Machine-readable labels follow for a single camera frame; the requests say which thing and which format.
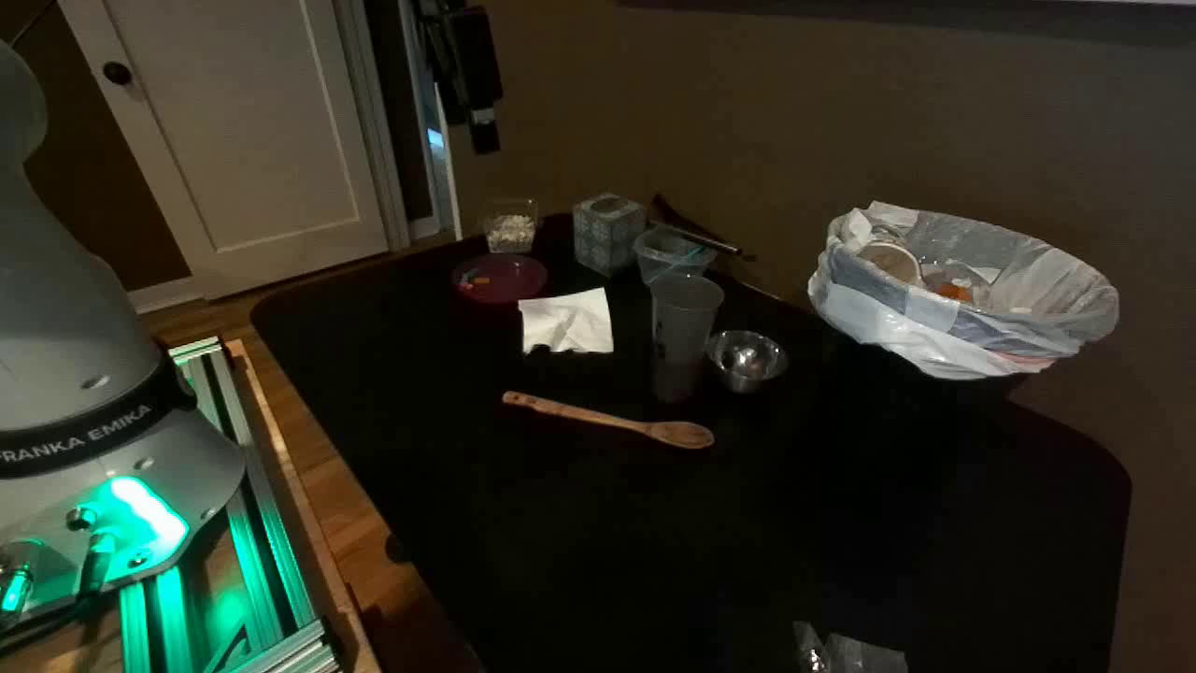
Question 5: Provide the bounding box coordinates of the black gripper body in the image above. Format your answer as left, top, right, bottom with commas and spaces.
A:
419, 0, 506, 124

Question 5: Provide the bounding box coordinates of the wooden spoon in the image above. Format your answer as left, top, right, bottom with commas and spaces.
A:
496, 388, 718, 452

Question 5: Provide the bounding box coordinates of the translucent plastic cup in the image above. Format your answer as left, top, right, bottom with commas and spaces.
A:
643, 270, 728, 409

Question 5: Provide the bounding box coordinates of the red round plate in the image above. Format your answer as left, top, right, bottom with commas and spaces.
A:
453, 255, 554, 311

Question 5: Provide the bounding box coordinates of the square grey lidded container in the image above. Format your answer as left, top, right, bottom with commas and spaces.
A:
572, 190, 648, 275

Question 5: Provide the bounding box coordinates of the white crumpled napkin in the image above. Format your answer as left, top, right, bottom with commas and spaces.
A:
516, 286, 617, 359

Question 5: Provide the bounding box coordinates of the clear glass food container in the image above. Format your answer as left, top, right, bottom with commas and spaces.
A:
628, 226, 718, 287

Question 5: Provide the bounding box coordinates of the white panelled door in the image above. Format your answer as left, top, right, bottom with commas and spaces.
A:
54, 0, 397, 291

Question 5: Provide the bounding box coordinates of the long dark kitchen utensil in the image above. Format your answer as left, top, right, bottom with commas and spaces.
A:
648, 190, 761, 267

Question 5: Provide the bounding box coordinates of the trash bin with white bag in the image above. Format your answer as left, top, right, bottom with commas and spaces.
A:
805, 197, 1126, 386

